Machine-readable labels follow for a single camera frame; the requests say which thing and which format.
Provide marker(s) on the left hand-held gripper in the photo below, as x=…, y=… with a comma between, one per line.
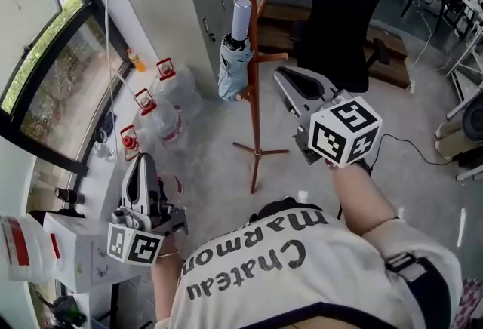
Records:
x=136, y=244

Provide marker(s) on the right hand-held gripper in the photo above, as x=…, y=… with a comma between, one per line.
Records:
x=339, y=131

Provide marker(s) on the brown wooden coat stand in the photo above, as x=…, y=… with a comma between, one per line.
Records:
x=253, y=67

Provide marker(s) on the light blue umbrella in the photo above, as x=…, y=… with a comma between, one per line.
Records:
x=231, y=63

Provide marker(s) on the person's left forearm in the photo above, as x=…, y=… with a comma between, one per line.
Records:
x=166, y=282

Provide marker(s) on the person's right forearm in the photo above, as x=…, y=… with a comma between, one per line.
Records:
x=358, y=195

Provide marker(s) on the large clear water bottle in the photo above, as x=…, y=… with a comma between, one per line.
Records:
x=162, y=120
x=177, y=88
x=130, y=142

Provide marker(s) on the small clear plastic bottle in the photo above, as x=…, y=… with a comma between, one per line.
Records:
x=103, y=150

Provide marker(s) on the black flask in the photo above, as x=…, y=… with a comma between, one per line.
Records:
x=68, y=194

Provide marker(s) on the black office chair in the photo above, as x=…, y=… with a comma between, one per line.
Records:
x=336, y=25

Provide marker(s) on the white cardboard box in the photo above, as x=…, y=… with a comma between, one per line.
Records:
x=90, y=256

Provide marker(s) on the dark wooden platform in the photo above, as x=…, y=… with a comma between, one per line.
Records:
x=392, y=56

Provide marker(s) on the small orange drink bottle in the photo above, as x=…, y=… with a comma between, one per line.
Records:
x=136, y=61

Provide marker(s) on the white plastic bag red print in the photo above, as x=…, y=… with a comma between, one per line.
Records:
x=22, y=248

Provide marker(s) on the person's white printed t-shirt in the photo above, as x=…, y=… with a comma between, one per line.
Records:
x=302, y=282

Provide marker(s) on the checked cloth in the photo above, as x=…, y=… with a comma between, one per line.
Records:
x=471, y=305

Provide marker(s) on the black window frame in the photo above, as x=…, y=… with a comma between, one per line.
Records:
x=49, y=131

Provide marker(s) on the white metal frame table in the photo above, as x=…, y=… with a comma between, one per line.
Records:
x=466, y=67

